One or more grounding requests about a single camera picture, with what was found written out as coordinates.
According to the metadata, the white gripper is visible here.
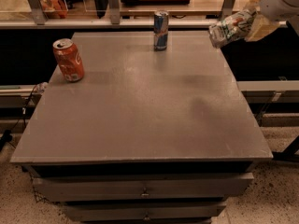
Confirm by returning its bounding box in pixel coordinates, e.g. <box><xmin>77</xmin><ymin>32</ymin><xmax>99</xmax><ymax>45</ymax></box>
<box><xmin>244</xmin><ymin>0</ymin><xmax>299</xmax><ymax>42</ymax></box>

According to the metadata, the crushed white 7up can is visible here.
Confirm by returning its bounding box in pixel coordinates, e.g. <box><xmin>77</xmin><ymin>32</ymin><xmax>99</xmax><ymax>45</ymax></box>
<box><xmin>208</xmin><ymin>9</ymin><xmax>257</xmax><ymax>49</ymax></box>

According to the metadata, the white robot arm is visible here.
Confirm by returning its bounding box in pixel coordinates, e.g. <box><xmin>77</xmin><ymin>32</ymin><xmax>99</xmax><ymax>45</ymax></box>
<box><xmin>245</xmin><ymin>0</ymin><xmax>299</xmax><ymax>42</ymax></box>

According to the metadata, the blue silver energy drink can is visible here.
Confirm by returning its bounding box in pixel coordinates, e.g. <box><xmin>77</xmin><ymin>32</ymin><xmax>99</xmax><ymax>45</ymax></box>
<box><xmin>154</xmin><ymin>10</ymin><xmax>169</xmax><ymax>50</ymax></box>

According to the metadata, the orange soda can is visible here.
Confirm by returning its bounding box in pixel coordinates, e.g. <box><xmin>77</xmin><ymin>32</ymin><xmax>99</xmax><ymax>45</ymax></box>
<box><xmin>52</xmin><ymin>38</ymin><xmax>84</xmax><ymax>82</ymax></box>

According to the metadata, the black stand leg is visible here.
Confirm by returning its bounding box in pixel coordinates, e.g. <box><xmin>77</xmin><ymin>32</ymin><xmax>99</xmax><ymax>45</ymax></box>
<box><xmin>273</xmin><ymin>136</ymin><xmax>299</xmax><ymax>162</ymax></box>

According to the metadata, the grey upper drawer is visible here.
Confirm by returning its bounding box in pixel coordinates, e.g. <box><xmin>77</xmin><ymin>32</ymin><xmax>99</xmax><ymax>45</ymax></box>
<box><xmin>33</xmin><ymin>173</ymin><xmax>253</xmax><ymax>202</ymax></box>

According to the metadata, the grey drawer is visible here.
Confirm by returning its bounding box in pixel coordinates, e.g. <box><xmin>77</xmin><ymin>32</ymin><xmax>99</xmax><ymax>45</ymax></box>
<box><xmin>63</xmin><ymin>202</ymin><xmax>226</xmax><ymax>222</ymax></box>
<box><xmin>33</xmin><ymin>173</ymin><xmax>253</xmax><ymax>202</ymax></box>

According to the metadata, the orange snack bag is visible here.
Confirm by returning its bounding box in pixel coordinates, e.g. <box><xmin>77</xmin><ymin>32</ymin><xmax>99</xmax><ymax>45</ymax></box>
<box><xmin>39</xmin><ymin>0</ymin><xmax>67</xmax><ymax>19</ymax></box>

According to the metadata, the grey lower drawer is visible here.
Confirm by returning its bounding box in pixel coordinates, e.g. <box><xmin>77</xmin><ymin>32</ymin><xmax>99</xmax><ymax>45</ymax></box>
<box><xmin>63</xmin><ymin>202</ymin><xmax>226</xmax><ymax>222</ymax></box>

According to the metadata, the metal railing frame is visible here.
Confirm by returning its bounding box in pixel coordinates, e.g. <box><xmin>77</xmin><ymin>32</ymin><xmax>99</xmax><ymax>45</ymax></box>
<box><xmin>0</xmin><ymin>0</ymin><xmax>249</xmax><ymax>29</ymax></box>

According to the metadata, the black cable on floor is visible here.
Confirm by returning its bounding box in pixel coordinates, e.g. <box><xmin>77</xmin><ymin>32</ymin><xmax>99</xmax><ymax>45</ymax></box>
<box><xmin>0</xmin><ymin>84</ymin><xmax>38</xmax><ymax>151</ymax></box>

